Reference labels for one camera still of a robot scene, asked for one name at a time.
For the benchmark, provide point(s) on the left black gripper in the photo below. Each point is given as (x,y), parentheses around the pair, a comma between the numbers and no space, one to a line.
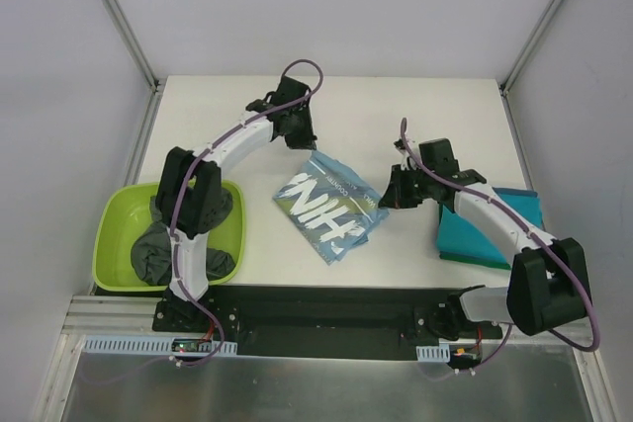
(299,130)

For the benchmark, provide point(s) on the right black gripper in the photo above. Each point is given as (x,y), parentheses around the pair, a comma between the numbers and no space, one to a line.
(399,188)

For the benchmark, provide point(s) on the light blue t-shirt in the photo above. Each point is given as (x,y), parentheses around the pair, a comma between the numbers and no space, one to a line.
(332,206)

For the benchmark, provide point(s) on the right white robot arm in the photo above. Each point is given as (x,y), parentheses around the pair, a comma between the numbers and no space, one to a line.
(548,284)

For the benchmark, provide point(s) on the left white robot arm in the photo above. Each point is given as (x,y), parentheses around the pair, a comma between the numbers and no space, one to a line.
(190,191)

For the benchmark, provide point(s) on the folded teal t-shirt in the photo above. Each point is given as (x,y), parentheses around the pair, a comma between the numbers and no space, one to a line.
(457,235)

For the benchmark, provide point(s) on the green plastic basket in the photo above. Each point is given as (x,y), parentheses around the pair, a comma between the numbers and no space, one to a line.
(127,215)

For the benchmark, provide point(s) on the dark grey t-shirt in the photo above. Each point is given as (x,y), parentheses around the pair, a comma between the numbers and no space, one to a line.
(150,254)

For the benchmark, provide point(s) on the left aluminium frame post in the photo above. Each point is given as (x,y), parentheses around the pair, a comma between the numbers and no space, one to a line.
(127,34)

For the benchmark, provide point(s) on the aluminium frame post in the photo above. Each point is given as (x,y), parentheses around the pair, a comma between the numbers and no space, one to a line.
(543,23)
(127,34)

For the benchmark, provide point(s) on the right white cable duct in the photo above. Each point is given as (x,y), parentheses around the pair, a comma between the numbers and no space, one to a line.
(433,354)

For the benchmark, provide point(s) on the white cable duct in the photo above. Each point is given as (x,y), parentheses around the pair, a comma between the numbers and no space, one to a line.
(433,354)
(157,346)

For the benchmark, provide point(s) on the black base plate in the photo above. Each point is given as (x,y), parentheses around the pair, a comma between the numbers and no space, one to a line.
(317,322)

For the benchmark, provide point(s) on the left white cable duct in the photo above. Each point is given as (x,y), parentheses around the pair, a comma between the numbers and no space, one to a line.
(157,346)

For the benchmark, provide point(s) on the right aluminium frame post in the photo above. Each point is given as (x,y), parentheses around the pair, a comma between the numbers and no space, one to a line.
(543,23)

